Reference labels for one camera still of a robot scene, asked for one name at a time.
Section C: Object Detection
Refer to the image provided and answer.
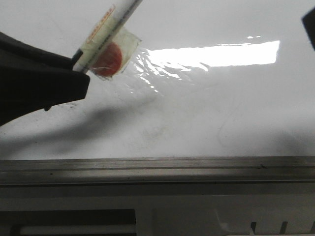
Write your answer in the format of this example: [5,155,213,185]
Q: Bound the white black whiteboard marker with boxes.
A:
[72,0,144,74]

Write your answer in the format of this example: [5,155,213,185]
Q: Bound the red round magnet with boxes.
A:
[91,42,123,77]

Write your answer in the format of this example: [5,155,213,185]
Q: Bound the clear adhesive tape piece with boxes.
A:
[78,14,143,81]

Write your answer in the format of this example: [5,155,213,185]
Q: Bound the white glossy whiteboard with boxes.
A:
[0,0,315,160]

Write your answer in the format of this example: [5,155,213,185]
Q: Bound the grey aluminium whiteboard frame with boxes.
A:
[0,156,315,186]

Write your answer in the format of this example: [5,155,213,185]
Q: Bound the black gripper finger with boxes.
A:
[302,7,315,49]
[0,33,90,125]

